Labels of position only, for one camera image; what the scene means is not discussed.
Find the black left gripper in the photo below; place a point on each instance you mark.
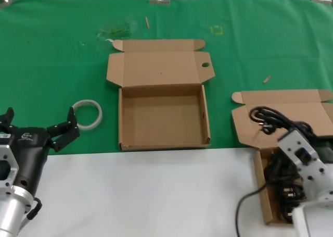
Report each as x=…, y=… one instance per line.
x=31, y=148

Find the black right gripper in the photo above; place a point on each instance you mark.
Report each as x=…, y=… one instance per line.
x=326, y=148

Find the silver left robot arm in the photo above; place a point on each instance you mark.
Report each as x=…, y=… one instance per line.
x=10, y=213

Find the empty brown cardboard box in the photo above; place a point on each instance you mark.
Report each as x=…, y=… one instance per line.
x=161, y=117

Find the green table cloth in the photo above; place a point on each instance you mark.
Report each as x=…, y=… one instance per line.
x=52, y=65

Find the clear adhesive tape roll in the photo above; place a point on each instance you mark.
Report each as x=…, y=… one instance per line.
x=100, y=117

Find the thin wooden stick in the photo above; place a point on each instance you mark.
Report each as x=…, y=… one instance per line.
x=147, y=22

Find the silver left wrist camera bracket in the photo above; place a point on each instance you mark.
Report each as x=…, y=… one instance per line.
x=7, y=149

